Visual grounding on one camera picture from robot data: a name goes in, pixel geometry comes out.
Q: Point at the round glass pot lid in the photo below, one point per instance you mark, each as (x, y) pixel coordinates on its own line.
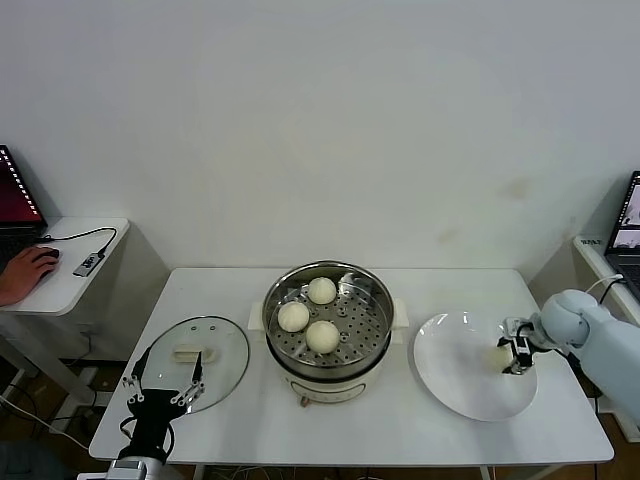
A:
(225, 360)

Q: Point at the person's bare hand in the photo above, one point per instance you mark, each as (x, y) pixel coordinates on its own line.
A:
(22, 272)

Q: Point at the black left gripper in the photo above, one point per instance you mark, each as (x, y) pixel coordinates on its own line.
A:
(150, 415)

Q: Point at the white floor power strip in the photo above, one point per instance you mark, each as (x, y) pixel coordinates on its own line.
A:
(62, 425)

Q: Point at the grey laptop with image windows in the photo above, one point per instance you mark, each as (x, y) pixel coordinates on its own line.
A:
(625, 220)

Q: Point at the white round plate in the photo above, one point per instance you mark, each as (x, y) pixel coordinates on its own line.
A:
(450, 360)

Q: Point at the stainless steel steamer pot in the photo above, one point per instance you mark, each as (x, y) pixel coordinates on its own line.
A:
(325, 387)

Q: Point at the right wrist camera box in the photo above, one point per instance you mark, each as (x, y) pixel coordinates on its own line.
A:
(511, 327)

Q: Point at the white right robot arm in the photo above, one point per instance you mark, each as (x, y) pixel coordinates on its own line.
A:
(600, 330)

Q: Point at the white steamed baozi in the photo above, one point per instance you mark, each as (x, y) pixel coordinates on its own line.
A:
(321, 290)
(293, 316)
(322, 336)
(496, 358)

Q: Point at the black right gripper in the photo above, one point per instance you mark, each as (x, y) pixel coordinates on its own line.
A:
(525, 346)

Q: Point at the black laptop with dark screen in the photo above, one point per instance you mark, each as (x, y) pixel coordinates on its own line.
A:
(15, 200)

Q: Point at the grey usb hub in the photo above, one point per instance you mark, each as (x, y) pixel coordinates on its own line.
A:
(86, 265)

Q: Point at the white side table with hub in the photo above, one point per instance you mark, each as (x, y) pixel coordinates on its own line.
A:
(65, 290)

